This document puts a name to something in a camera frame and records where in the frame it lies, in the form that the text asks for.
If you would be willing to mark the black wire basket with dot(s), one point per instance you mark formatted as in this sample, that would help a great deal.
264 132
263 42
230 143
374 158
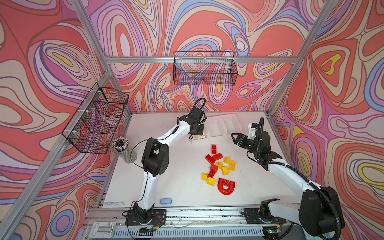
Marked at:
99 116
204 68

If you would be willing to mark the right translucent plastic bin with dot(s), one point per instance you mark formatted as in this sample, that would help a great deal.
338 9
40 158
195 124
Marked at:
231 124

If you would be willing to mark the yellow long lego brick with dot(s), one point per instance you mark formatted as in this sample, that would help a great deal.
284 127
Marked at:
232 166

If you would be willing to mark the red arch lego piece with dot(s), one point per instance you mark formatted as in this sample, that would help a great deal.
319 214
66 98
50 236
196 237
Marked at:
226 187

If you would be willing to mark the white lego brick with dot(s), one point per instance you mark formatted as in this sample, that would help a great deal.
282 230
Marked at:
197 138

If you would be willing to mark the back black wire basket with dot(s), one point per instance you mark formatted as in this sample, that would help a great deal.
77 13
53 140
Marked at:
204 68

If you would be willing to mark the middle translucent plastic bin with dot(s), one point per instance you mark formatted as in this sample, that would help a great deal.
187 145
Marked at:
215 128

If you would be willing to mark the red narrow lego brick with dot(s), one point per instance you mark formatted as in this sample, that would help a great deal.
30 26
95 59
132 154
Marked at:
213 171

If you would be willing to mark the metal cup of pens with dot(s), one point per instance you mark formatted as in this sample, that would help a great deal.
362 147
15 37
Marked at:
123 147

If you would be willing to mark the yellow round lego piece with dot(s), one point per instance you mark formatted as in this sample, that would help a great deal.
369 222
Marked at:
219 165

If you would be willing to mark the small yellow lego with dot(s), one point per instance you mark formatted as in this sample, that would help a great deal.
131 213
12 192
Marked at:
204 176
227 160

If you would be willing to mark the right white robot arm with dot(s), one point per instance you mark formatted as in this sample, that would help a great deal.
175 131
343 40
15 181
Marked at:
319 210

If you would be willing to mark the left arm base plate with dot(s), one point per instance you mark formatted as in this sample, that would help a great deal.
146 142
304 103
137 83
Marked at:
156 217

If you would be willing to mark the clear plastic bag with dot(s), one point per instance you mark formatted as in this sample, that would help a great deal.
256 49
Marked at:
118 204

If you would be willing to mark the yellow lego brick front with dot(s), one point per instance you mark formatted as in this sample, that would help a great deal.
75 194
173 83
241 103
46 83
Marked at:
211 182

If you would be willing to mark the blue eraser block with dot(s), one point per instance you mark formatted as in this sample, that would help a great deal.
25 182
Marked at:
166 201

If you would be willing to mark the small yellow lego top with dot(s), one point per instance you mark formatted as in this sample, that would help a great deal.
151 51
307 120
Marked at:
227 160

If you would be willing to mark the left black wire basket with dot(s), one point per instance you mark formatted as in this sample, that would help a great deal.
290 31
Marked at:
99 116

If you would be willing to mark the left translucent plastic bin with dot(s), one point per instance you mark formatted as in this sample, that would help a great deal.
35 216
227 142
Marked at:
199 140

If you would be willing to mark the translucent plastic bin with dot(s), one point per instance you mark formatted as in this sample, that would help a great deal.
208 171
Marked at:
215 128
231 124
199 140

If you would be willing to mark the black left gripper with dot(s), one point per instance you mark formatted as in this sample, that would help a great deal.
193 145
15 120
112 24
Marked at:
201 131

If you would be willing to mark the yellow lego brick centre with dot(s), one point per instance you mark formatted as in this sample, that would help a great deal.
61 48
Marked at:
225 171

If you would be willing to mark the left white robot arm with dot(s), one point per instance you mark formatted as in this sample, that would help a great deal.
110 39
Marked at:
155 158

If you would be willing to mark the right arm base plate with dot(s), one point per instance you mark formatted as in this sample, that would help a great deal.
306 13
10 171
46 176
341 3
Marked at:
254 217

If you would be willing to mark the small yellow lego left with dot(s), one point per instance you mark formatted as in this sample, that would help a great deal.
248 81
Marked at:
204 176

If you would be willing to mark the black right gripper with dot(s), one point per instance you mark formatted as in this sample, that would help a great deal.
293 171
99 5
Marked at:
241 136

